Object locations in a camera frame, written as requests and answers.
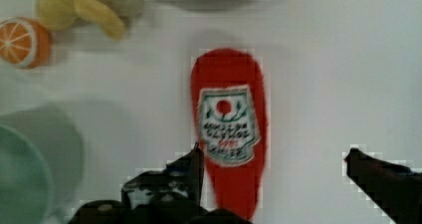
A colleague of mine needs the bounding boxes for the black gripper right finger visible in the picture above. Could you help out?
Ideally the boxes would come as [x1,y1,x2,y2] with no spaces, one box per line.
[344,148,422,224]

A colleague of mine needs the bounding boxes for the red plush ketchup bottle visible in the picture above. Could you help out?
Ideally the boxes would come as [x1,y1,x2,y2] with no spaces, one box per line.
[190,48,268,220]

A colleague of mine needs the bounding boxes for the orange slice toy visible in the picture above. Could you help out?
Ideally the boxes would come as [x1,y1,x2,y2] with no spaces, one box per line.
[0,17,52,70]

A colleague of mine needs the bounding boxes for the green mug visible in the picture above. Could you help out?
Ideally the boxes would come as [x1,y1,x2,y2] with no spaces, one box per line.
[0,104,86,224]

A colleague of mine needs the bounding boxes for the yellow plush toy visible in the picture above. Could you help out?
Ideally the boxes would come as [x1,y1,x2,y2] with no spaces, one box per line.
[35,0,143,40]

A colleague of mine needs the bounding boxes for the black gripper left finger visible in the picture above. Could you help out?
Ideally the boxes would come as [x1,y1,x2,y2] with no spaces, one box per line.
[120,142,204,212]

